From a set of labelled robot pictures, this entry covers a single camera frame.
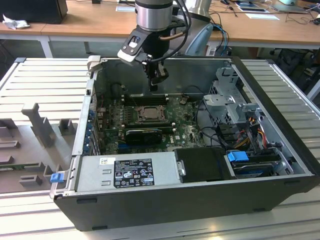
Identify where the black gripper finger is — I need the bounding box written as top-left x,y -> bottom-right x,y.
142,53 -> 163,92

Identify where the metal socket cover frame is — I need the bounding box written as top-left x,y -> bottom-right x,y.
136,105 -> 167,123

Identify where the CPU socket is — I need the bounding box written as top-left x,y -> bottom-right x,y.
134,104 -> 168,124

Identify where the pale blue paper sheet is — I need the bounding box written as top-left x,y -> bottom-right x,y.
116,5 -> 137,13

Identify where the green RAM stick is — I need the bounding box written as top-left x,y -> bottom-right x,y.
124,121 -> 176,133

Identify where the wooden desk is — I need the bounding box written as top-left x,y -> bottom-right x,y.
0,0 -> 320,50

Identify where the green motherboard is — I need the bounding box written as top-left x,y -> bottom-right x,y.
96,96 -> 208,155

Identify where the grey plastic case latch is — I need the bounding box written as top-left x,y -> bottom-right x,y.
86,55 -> 102,73

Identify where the silver metal drive cage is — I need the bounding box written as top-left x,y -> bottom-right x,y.
202,66 -> 266,128

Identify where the silver metal latch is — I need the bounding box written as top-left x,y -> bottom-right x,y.
176,159 -> 187,177

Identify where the black plastic shroud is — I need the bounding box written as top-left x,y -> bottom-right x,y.
173,147 -> 237,183

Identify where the blue disk carrier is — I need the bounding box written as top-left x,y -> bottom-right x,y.
226,149 -> 249,163

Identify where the grey power supply with label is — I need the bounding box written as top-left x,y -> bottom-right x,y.
74,152 -> 181,192

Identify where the black box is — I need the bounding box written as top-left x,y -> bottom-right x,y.
0,0 -> 69,25

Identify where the black open PC case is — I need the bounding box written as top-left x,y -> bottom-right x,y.
49,55 -> 320,232

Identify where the hard disk drive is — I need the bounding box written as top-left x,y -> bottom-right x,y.
232,161 -> 276,179

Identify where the black office chair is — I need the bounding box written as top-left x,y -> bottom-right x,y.
269,48 -> 320,93

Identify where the crumpled white paper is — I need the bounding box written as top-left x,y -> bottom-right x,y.
1,13 -> 31,31

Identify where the grey parts rack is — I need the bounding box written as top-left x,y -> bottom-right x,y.
0,102 -> 78,195

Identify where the dark laptop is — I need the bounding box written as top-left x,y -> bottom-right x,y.
271,2 -> 310,15

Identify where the green circuit board in rack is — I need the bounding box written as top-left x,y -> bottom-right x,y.
0,163 -> 42,173

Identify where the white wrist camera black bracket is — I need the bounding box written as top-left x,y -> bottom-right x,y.
117,28 -> 150,67

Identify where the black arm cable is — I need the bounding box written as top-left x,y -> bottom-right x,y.
149,0 -> 193,62

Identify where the black wire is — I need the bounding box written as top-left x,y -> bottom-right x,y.
194,98 -> 227,148

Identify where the blue cable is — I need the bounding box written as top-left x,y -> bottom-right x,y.
212,23 -> 230,55

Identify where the coloured power wire bundle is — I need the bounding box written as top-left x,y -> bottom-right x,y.
234,126 -> 266,150

